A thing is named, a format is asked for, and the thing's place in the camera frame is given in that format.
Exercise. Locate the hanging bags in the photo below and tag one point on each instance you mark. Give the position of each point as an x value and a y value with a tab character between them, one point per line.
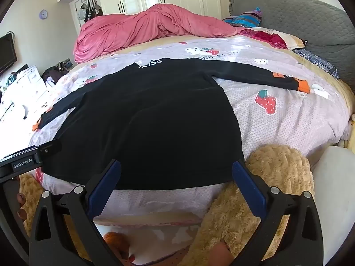
90	9

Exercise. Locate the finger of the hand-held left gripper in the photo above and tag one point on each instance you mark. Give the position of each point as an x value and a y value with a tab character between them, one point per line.
52	146

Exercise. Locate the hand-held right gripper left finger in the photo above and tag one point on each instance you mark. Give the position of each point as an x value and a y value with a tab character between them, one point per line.
106	183

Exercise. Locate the red patterned pillow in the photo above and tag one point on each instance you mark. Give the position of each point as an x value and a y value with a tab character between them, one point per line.
271	37

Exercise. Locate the round purple wall clock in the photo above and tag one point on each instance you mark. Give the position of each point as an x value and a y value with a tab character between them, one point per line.
44	13

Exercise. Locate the white dresser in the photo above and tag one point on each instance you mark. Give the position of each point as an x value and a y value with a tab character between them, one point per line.
25	88

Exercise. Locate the strawberry print bed sheet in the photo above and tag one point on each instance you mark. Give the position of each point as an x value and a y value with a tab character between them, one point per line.
291	133

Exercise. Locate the striped knit cloth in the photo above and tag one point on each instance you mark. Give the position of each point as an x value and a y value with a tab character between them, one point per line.
246	18

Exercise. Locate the tan fuzzy plush cloth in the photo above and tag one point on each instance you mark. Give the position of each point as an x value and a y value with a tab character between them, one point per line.
277	166

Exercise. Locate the pink duvet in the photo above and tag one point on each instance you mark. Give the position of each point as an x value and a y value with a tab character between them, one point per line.
144	30

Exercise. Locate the white cushion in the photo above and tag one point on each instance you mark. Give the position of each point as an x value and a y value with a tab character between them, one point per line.
335	194

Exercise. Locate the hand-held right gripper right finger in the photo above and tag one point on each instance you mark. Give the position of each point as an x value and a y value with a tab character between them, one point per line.
248	185

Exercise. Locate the person's right hand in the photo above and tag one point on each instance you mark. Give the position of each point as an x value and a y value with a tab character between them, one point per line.
220	255

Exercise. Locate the black sweater with orange cuffs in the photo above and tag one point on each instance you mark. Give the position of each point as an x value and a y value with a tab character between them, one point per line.
152	116

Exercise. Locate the grey quilted headboard cover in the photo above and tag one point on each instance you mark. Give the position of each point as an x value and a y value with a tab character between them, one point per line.
305	13

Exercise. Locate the black television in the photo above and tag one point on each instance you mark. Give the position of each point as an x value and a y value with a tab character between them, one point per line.
7	52

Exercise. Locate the person's left hand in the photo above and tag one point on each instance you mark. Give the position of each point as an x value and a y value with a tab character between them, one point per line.
21	199

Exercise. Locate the blue patterned pillow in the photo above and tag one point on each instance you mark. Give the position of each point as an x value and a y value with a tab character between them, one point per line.
319	61

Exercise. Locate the orange plush item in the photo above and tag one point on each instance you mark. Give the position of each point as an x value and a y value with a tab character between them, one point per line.
115	241

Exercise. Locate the dark clothes pile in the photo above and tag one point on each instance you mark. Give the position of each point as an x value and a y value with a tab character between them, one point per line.
56	72

